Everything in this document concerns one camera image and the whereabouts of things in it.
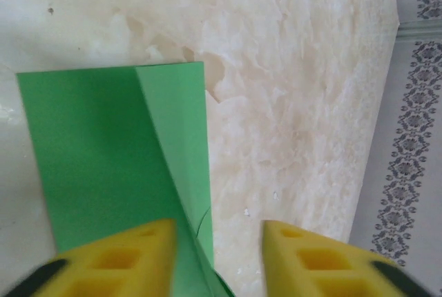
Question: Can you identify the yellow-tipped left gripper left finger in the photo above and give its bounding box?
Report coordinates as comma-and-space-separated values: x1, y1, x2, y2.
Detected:
0, 219, 212, 297

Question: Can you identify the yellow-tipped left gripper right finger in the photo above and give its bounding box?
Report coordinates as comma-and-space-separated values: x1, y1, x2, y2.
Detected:
262, 220, 442, 297

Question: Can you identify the green paper sheet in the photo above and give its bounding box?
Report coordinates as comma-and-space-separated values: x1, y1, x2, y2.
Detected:
16, 61, 236, 297

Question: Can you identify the aluminium right corner post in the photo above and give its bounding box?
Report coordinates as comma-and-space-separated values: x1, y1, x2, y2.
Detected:
395, 20, 442, 41

